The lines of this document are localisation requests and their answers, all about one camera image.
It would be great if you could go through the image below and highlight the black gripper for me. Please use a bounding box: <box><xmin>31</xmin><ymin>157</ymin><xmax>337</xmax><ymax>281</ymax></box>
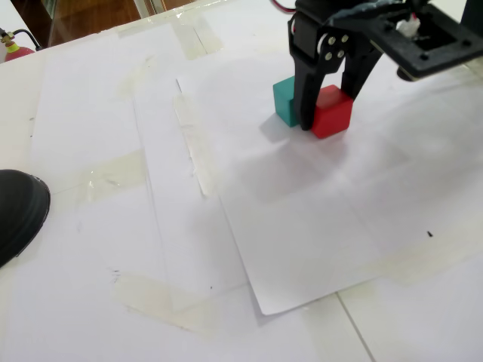
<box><xmin>296</xmin><ymin>0</ymin><xmax>483</xmax><ymax>101</ymax></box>

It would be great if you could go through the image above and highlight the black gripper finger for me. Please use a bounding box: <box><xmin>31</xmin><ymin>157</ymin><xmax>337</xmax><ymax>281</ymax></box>
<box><xmin>288</xmin><ymin>11</ymin><xmax>350</xmax><ymax>131</ymax></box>

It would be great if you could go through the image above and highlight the teal blue cube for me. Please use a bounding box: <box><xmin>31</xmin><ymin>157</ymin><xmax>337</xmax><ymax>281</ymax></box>
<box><xmin>272</xmin><ymin>75</ymin><xmax>303</xmax><ymax>128</ymax></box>

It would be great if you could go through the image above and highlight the red cube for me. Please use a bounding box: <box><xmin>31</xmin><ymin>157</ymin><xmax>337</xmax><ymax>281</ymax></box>
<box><xmin>309</xmin><ymin>84</ymin><xmax>354</xmax><ymax>140</ymax></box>

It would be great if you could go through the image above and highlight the beige masking tape strip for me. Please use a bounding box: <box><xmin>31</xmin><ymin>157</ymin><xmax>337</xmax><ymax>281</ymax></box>
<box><xmin>172</xmin><ymin>94</ymin><xmax>219</xmax><ymax>198</ymax></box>
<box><xmin>112</xmin><ymin>56</ymin><xmax>158</xmax><ymax>101</ymax></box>
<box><xmin>171</xmin><ymin>14</ymin><xmax>226</xmax><ymax>60</ymax></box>
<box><xmin>111</xmin><ymin>271</ymin><xmax>222</xmax><ymax>335</ymax></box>
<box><xmin>51</xmin><ymin>150</ymin><xmax>146</xmax><ymax>207</ymax></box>

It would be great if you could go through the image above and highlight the white paper sheet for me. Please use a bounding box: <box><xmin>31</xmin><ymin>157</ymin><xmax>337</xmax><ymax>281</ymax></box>
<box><xmin>131</xmin><ymin>81</ymin><xmax>253</xmax><ymax>302</ymax></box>
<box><xmin>175</xmin><ymin>29</ymin><xmax>483</xmax><ymax>317</ymax></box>

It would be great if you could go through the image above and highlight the brown wooden cabinet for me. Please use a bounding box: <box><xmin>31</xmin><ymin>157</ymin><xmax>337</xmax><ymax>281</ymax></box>
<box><xmin>11</xmin><ymin>0</ymin><xmax>152</xmax><ymax>48</ymax></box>

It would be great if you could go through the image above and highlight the red fire extinguisher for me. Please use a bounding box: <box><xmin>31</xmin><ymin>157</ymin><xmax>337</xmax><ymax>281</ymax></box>
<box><xmin>0</xmin><ymin>26</ymin><xmax>43</xmax><ymax>63</ymax></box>

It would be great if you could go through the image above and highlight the black round dome base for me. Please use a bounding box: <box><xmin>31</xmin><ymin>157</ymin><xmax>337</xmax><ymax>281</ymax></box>
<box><xmin>0</xmin><ymin>168</ymin><xmax>52</xmax><ymax>269</ymax></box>

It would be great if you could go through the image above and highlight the gripper servo cable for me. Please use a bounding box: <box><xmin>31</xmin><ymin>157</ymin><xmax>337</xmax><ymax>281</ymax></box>
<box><xmin>328</xmin><ymin>0</ymin><xmax>416</xmax><ymax>24</ymax></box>

